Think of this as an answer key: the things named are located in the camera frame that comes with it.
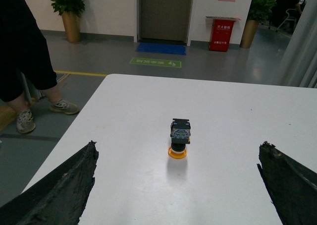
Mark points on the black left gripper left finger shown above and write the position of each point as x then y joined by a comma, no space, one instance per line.
60,197

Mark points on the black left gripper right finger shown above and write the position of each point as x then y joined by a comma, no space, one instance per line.
291,186

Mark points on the yellow push button switch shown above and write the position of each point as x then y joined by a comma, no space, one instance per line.
180,132

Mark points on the person in black clothes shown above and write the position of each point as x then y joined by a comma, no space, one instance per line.
24,48

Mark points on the white office chair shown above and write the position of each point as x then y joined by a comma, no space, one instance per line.
288,18

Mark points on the green floor sign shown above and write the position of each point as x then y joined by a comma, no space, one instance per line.
156,62

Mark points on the red fire extinguisher box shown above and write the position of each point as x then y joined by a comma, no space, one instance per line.
221,32

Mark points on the seated person in background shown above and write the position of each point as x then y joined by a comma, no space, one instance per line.
279,11

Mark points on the blue floor mat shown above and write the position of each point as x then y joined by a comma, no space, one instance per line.
161,48

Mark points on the right potted plant gold pot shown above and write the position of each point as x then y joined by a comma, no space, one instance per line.
259,11

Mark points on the potted plant gold pot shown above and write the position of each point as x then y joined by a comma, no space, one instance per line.
259,11
70,11

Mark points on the left potted plant gold pot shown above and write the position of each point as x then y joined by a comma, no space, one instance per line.
70,11

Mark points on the grey door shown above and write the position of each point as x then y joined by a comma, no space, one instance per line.
164,20

